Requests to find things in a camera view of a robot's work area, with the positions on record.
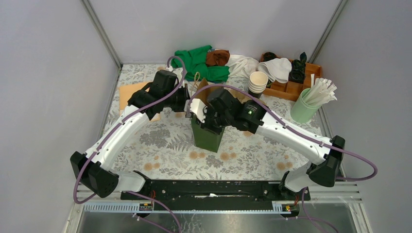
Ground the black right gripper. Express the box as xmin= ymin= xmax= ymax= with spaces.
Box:
xmin=195 ymin=105 xmax=232 ymax=136

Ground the green paper bag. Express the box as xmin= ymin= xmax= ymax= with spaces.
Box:
xmin=189 ymin=86 xmax=266 ymax=152

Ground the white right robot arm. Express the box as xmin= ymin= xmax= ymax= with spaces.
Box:
xmin=204 ymin=88 xmax=344 ymax=200

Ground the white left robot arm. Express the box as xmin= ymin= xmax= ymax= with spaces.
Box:
xmin=70 ymin=70 xmax=190 ymax=200

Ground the green cloth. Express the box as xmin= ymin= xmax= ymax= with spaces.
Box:
xmin=174 ymin=45 xmax=229 ymax=83

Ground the stack of paper cups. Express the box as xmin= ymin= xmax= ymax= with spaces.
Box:
xmin=248 ymin=71 xmax=269 ymax=99

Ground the white cloth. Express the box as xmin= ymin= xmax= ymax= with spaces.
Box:
xmin=226 ymin=54 xmax=259 ymax=79

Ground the brown cloth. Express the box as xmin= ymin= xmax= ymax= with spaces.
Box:
xmin=206 ymin=50 xmax=230 ymax=67

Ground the white folded towel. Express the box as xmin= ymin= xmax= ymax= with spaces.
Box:
xmin=257 ymin=58 xmax=292 ymax=83

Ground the wooden compartment tray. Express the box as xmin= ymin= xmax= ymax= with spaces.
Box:
xmin=263 ymin=63 xmax=323 ymax=101

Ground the green straw holder cup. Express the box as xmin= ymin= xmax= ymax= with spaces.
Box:
xmin=290 ymin=88 xmax=321 ymax=123

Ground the black crumpled bag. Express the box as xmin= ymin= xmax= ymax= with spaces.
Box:
xmin=289 ymin=52 xmax=307 ymax=84

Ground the white paper straws bundle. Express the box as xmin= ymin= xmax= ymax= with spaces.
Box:
xmin=303 ymin=78 xmax=337 ymax=106

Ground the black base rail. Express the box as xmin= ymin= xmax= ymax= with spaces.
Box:
xmin=120 ymin=180 xmax=310 ymax=211

